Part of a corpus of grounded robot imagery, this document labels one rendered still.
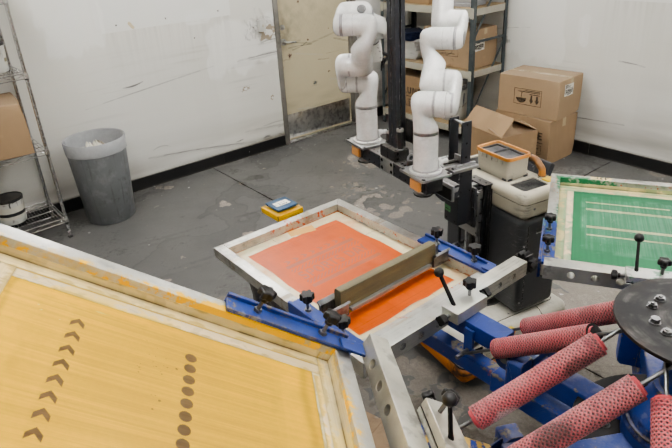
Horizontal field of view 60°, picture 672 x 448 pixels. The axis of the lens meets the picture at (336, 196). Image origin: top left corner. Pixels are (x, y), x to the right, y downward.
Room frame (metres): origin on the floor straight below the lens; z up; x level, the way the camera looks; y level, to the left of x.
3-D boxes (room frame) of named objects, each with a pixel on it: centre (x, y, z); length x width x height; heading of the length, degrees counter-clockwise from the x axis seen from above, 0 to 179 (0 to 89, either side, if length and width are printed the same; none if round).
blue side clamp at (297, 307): (1.35, 0.05, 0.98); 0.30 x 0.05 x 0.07; 38
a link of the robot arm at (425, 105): (2.09, -0.36, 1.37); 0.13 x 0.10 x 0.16; 70
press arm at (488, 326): (1.27, -0.37, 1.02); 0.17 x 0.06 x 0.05; 38
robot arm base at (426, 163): (2.10, -0.37, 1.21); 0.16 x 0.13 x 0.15; 117
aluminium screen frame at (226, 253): (1.71, -0.02, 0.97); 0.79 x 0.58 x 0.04; 38
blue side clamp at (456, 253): (1.69, -0.39, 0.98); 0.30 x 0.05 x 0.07; 38
